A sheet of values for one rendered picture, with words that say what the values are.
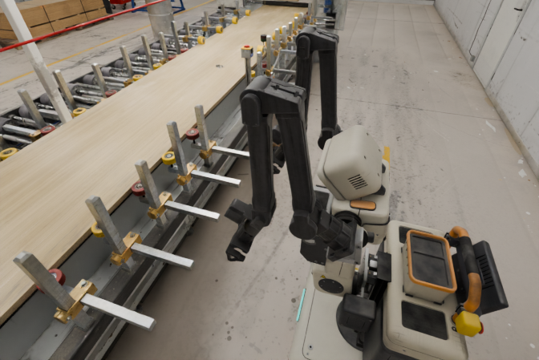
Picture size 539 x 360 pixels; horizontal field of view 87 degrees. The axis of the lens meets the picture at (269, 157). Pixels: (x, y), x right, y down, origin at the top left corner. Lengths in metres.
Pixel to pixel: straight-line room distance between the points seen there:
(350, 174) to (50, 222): 1.26
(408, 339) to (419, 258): 0.28
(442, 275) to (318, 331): 0.73
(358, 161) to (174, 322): 1.61
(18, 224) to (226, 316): 1.20
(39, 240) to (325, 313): 1.37
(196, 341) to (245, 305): 0.34
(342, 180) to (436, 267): 0.57
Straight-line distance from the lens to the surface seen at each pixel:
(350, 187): 0.88
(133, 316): 1.20
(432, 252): 1.32
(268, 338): 1.99
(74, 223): 1.51
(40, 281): 1.16
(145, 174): 1.35
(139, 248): 1.39
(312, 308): 1.76
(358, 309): 1.27
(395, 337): 1.22
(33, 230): 1.58
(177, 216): 1.62
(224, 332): 2.02
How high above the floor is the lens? 1.88
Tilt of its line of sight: 38 degrees down
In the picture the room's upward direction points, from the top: straight up
